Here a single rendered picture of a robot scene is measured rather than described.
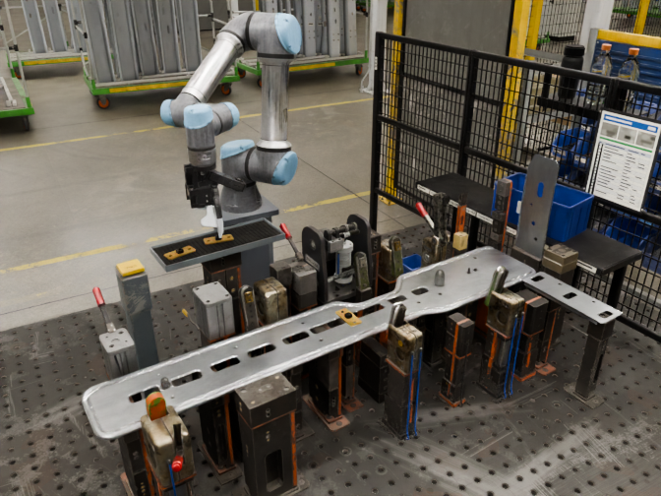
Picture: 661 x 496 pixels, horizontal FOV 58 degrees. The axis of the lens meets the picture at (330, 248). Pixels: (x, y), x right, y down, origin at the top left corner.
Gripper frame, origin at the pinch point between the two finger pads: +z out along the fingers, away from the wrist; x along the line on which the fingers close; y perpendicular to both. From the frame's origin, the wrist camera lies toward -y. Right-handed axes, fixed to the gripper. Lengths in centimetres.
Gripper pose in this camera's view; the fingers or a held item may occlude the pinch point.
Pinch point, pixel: (216, 227)
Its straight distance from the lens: 177.6
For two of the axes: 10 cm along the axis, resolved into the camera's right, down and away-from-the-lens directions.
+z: 0.0, 8.9, 4.6
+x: 3.8, 4.2, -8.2
